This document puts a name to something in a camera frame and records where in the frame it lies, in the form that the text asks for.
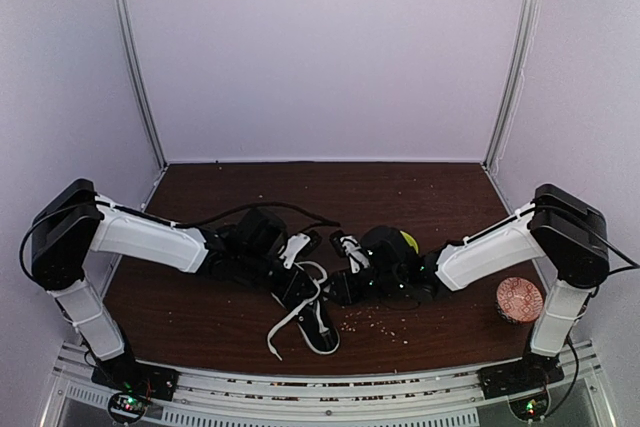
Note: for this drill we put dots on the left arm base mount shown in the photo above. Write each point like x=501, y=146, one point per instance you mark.
x=133, y=398

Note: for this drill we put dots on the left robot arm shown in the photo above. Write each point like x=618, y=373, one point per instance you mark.
x=59, y=253

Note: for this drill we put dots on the right aluminium frame post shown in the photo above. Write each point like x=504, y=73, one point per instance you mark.
x=514, y=79

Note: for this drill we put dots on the left aluminium frame post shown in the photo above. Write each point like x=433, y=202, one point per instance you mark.
x=137, y=82

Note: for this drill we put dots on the aluminium frame post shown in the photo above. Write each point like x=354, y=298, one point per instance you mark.
x=514, y=79
x=137, y=82

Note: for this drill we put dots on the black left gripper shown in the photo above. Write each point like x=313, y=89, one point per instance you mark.
x=291, y=291

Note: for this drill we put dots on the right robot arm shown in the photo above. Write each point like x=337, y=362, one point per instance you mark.
x=555, y=225

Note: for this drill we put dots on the white shoelace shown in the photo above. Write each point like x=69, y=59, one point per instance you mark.
x=302, y=304

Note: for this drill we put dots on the black white canvas sneaker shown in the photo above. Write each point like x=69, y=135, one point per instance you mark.
x=314, y=322

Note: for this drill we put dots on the lime green bowl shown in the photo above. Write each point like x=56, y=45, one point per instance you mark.
x=410, y=240

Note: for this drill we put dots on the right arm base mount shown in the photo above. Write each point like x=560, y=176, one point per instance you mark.
x=524, y=383

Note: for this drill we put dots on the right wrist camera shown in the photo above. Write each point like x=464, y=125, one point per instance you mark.
x=348, y=247

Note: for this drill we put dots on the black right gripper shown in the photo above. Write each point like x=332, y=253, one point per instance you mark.
x=340, y=283

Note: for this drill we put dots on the front aluminium rail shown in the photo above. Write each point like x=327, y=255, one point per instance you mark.
x=444, y=397

